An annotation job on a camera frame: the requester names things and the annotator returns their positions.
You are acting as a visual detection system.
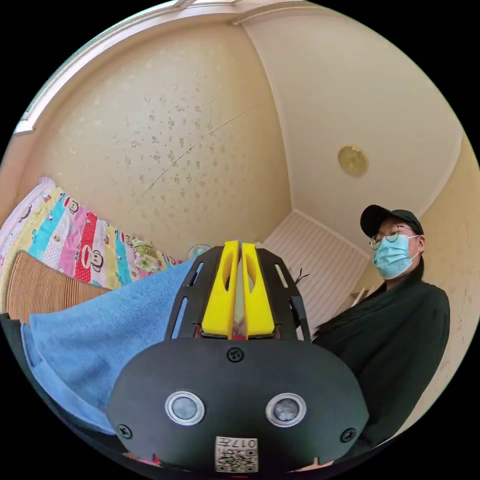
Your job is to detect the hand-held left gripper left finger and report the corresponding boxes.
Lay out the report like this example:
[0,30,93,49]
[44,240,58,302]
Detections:
[201,240,240,340]

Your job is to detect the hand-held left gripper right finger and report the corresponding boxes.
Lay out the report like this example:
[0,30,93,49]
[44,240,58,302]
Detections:
[241,242,275,340]

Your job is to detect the blue jeans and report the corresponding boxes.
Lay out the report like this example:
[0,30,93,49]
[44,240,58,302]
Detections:
[20,239,245,437]

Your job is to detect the small teal fan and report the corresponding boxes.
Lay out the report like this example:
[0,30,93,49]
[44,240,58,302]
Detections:
[185,243,213,261]

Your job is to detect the white slatted door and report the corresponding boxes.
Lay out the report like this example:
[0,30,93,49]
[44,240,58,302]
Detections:
[262,209,373,333]

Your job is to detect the floral pillow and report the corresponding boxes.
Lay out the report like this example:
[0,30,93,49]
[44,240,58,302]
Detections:
[129,236,163,273]

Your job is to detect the person's body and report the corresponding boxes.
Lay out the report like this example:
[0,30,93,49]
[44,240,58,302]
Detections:
[311,204,452,453]

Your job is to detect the round ceiling lamp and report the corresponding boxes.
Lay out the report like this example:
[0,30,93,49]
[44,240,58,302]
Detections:
[337,144,370,178]

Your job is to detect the bed with printed sheet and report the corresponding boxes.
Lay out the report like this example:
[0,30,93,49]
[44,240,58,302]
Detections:
[0,176,185,325]

